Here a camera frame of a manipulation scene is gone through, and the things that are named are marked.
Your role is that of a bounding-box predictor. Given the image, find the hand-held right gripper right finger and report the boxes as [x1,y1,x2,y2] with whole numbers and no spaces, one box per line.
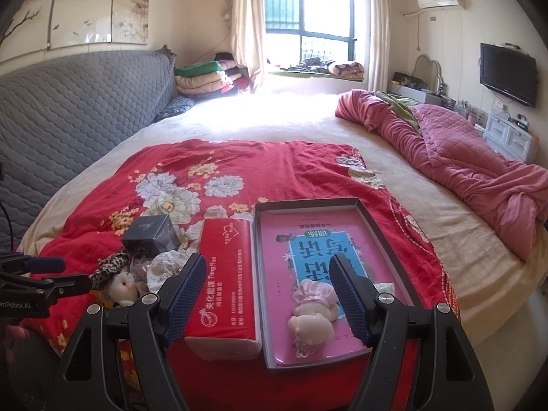
[328,252,495,411]

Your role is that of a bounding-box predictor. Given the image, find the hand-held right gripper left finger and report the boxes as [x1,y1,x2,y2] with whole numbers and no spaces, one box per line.
[47,252,208,411]

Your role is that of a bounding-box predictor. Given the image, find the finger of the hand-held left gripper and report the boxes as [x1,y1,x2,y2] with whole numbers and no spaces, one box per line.
[0,273,93,297]
[0,254,66,275]

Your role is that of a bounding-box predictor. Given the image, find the red tissue pack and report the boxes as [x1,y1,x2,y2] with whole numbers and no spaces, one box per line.
[184,217,263,361]

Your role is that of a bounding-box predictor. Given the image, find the pink bonnet doll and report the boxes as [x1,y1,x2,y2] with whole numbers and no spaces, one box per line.
[287,278,344,346]

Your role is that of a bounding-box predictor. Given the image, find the leopard print plush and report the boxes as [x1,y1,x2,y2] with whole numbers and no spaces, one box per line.
[91,248,132,290]

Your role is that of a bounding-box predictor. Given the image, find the white plush bear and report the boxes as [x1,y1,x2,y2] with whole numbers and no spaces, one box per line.
[104,257,149,308]

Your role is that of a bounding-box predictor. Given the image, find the grey shallow box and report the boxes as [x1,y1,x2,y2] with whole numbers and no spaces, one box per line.
[253,197,429,371]

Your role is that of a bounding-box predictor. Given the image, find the person's left hand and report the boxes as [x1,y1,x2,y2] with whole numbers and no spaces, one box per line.
[0,324,30,364]

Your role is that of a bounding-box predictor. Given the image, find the pale frilly plush toy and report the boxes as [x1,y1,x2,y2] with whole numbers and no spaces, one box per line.
[145,250,192,295]

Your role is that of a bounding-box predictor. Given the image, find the black box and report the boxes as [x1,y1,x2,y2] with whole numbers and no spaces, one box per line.
[122,213,181,256]

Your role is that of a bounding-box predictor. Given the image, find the pink book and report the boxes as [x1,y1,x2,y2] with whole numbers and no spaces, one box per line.
[260,211,412,367]

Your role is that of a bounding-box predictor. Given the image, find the red floral blanket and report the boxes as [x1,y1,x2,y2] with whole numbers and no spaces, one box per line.
[38,139,462,411]

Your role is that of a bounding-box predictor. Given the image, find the grey quilted headboard cover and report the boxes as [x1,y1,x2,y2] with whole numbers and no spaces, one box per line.
[0,46,179,242]

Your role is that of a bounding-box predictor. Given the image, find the pink quilt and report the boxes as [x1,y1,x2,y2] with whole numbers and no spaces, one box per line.
[335,88,548,263]

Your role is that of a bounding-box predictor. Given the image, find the dark patterned pillow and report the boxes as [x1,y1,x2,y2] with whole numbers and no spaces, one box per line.
[153,96,196,123]

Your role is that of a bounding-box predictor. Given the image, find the bed with cream sheet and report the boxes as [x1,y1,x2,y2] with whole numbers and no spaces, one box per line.
[17,89,548,354]

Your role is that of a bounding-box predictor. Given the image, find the green cloth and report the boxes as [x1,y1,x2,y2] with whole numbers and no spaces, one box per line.
[376,90,424,132]

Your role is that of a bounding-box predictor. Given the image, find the stack of folded blankets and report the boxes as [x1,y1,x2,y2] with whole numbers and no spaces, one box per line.
[173,52,251,102]

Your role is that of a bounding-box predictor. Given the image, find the cluttered dressing table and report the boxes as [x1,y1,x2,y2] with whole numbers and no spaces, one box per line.
[387,72,486,126]

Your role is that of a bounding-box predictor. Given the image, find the green windowsill mat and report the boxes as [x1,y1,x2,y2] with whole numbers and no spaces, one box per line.
[267,70,365,83]

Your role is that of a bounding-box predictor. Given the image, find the floral folded blanket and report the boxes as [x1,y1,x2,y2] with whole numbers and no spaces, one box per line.
[327,62,366,80]

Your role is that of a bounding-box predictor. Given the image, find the white drawer cabinet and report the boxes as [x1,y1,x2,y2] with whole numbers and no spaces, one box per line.
[483,108,539,164]

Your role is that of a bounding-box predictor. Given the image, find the dark clothes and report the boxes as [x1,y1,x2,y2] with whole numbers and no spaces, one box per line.
[279,55,335,74]

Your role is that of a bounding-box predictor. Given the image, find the vanity mirror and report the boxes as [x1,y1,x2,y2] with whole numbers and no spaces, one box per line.
[412,53,447,94]

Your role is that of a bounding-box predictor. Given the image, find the cream curtain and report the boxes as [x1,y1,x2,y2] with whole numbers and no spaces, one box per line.
[230,0,267,91]
[361,0,391,91]

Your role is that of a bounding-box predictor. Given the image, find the black television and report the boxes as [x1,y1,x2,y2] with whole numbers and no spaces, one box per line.
[479,42,538,109]

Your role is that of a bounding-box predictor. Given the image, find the window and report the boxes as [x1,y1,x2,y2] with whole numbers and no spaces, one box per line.
[262,0,357,63]

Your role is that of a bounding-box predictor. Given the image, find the floral wall painting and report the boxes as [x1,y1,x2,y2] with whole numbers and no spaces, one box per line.
[0,0,152,49]

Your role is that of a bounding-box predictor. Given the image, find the air conditioner hose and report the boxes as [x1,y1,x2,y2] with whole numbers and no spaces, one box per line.
[401,8,424,53]

